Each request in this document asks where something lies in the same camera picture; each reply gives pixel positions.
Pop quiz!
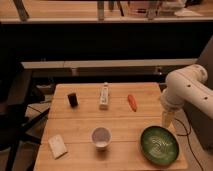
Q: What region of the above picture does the green ceramic plate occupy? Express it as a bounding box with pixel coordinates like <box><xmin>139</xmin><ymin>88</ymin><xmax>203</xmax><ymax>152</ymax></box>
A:
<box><xmin>140</xmin><ymin>126</ymin><xmax>179</xmax><ymax>166</ymax></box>

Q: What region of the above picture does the orange carrot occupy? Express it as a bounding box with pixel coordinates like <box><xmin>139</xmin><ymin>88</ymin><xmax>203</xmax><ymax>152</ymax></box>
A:
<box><xmin>127</xmin><ymin>94</ymin><xmax>137</xmax><ymax>112</ymax></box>

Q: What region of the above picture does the white paper cup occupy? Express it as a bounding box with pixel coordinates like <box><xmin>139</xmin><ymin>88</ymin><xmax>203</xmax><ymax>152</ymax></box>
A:
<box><xmin>91</xmin><ymin>127</ymin><xmax>111</xmax><ymax>150</ymax></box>

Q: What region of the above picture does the black cable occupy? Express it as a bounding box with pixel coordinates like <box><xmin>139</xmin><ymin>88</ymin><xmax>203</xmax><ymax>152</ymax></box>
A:
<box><xmin>173</xmin><ymin>116</ymin><xmax>204</xmax><ymax>171</ymax></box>

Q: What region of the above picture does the dark chair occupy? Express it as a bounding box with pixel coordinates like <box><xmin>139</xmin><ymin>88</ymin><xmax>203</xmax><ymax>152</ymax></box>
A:
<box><xmin>0</xmin><ymin>64</ymin><xmax>49</xmax><ymax>171</ymax></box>

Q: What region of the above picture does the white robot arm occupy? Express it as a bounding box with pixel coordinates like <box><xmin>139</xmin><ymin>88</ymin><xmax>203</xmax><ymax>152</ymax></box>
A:
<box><xmin>160</xmin><ymin>64</ymin><xmax>213</xmax><ymax>128</ymax></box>

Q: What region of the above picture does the white sponge pad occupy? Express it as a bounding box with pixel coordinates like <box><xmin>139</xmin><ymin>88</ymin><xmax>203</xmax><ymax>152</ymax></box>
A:
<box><xmin>48</xmin><ymin>135</ymin><xmax>67</xmax><ymax>159</ymax></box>

